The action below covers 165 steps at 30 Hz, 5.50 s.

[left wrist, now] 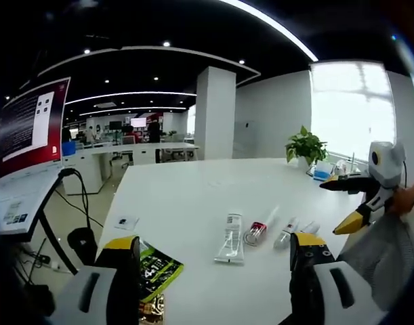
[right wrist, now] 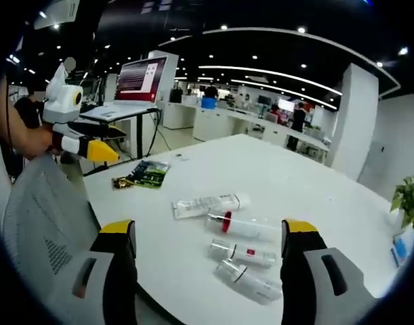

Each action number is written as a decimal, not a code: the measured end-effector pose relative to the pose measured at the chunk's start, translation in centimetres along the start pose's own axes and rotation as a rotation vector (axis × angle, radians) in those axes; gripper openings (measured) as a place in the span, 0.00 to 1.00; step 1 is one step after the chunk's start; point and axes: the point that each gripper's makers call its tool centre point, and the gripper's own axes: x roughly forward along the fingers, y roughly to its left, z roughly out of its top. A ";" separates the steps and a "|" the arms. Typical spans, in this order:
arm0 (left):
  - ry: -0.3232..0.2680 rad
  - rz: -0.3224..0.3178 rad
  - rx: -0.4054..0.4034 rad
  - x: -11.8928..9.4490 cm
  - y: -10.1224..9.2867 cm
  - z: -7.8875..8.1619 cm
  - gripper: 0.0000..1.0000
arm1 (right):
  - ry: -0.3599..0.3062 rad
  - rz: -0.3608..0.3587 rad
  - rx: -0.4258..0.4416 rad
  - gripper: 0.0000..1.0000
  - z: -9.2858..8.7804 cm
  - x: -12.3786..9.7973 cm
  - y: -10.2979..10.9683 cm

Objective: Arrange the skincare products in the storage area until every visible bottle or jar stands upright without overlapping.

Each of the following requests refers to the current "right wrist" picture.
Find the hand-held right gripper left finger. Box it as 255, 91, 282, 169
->
62, 219, 139, 325

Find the black leg standing desk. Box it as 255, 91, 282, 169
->
83, 107, 163, 177

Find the red collar skincare bottle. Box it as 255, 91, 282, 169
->
204, 211, 283, 242

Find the green potted plant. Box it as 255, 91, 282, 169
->
386, 165, 414, 233

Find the blue and white box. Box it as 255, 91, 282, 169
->
390, 225, 414, 269

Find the grey mesh office chair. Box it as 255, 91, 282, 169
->
2, 154, 103, 325

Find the gold foil wrapper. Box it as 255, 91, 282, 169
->
111, 175, 136, 191

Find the red square label skincare bottle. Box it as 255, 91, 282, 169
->
206, 237, 279, 269

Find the white laptop with red screen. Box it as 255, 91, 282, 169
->
79, 55, 169, 121

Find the white skincare tube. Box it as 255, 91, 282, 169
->
171, 192, 252, 221

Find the long white counter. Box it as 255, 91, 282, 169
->
161, 100, 330, 163

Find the green printed packet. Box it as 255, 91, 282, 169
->
127, 159, 171, 189

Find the clear cap white skincare bottle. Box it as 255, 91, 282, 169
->
212, 258, 284, 306

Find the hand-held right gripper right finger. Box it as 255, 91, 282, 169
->
281, 218, 377, 325

